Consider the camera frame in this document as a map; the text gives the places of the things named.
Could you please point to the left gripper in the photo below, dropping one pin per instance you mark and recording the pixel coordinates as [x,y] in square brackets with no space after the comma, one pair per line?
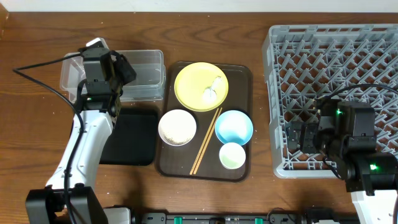
[124,65]

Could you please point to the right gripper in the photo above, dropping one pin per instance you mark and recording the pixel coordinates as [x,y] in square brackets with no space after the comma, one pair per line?
[310,130]

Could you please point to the yellow plate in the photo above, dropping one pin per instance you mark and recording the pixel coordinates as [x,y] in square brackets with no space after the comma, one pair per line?
[191,82]

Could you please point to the blue bowl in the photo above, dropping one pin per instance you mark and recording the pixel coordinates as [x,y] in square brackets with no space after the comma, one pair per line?
[234,126]

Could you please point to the pale green cup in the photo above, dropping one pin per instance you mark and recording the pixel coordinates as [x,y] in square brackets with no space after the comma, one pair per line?
[232,155]

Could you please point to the pink bowl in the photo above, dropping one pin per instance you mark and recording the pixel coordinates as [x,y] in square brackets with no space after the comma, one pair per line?
[177,118]

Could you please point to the pile of rice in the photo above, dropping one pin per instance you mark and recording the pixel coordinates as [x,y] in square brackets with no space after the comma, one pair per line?
[176,135]

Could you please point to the white tissue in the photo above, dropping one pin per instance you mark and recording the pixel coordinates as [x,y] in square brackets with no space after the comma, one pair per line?
[209,94]

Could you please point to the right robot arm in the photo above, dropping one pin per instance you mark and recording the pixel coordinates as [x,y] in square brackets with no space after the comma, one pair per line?
[345,135]

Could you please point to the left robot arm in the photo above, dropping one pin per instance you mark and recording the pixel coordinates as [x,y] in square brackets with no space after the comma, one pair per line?
[97,104]

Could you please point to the grey dishwasher rack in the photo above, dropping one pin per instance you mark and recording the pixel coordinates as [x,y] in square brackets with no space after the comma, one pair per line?
[356,62]

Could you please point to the clear plastic bin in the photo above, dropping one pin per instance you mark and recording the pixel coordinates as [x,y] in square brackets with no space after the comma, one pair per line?
[150,76]

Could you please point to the black plastic tray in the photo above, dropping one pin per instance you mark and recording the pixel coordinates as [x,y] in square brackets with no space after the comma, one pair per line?
[133,139]

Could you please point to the dark brown serving tray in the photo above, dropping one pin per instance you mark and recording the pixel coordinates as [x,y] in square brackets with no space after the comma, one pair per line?
[199,160]

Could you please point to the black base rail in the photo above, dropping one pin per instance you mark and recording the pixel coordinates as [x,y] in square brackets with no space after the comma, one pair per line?
[275,216]

